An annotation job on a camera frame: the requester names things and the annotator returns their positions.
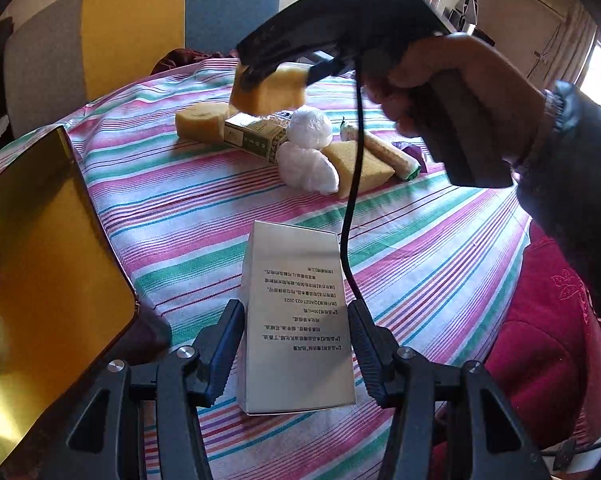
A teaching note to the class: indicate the person's right hand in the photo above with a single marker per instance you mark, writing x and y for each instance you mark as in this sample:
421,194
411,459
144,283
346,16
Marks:
505,90

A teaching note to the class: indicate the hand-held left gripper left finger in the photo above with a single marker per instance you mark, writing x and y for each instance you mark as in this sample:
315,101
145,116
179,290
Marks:
230,340

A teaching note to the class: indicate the grey yellow blue chair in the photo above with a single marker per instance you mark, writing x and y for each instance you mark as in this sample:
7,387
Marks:
130,25

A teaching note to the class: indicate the striped tablecloth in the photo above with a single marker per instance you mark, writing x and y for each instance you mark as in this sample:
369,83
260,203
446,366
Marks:
180,220

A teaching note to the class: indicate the red embroidered fabric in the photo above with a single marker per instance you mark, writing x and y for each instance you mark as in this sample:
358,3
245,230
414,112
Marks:
545,350

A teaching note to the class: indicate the packet with green end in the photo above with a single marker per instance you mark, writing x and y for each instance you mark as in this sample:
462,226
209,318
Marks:
388,152

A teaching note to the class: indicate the small purple pouch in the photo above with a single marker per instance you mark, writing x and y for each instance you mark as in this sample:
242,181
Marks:
410,150

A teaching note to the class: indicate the dark red cloth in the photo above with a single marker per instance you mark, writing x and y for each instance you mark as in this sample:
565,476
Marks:
180,60

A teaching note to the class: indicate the person's right forearm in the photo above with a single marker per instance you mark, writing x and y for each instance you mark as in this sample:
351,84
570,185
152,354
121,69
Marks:
580,185

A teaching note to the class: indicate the silver wristwatch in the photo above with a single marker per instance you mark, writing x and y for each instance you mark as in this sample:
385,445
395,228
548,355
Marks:
555,106

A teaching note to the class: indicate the green printed small box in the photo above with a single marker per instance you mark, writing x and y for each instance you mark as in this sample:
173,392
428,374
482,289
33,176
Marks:
253,140

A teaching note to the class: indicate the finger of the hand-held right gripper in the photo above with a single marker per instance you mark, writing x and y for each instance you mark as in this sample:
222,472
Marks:
321,71
246,71

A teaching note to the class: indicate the white plastic bag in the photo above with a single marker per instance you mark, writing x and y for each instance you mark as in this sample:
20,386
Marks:
305,167
308,127

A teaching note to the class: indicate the yellow sponge block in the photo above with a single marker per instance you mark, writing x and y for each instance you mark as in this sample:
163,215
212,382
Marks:
270,92
200,122
373,165

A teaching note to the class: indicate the silver printed carton box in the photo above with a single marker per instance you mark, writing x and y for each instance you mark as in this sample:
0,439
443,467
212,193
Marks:
295,320

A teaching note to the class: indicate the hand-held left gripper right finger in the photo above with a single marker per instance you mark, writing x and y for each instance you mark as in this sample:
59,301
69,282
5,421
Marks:
363,340

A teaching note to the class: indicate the gold metal tray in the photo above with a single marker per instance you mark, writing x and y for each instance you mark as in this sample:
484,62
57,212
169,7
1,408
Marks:
45,260

